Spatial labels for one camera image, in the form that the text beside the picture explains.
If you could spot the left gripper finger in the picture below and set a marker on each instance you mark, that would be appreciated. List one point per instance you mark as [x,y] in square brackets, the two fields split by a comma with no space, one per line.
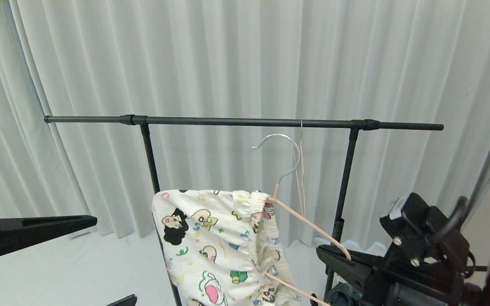
[128,301]

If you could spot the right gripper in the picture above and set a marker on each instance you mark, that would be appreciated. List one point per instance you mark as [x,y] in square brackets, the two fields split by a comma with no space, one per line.
[419,293]

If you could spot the cream printed garment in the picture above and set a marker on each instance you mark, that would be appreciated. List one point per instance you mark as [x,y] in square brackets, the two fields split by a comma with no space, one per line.
[211,238]

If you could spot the pink clothes hanger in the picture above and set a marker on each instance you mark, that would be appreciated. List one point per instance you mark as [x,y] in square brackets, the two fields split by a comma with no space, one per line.
[303,191]
[276,191]

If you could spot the black clothes rack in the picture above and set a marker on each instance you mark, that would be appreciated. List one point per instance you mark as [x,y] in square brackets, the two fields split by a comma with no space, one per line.
[228,122]

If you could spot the dark grey garment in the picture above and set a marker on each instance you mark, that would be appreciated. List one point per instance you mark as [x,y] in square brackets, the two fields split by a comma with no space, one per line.
[340,297]

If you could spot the white curtain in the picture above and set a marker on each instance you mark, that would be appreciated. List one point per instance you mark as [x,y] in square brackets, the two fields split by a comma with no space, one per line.
[228,63]

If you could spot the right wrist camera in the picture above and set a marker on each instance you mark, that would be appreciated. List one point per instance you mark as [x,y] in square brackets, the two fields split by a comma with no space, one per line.
[419,225]

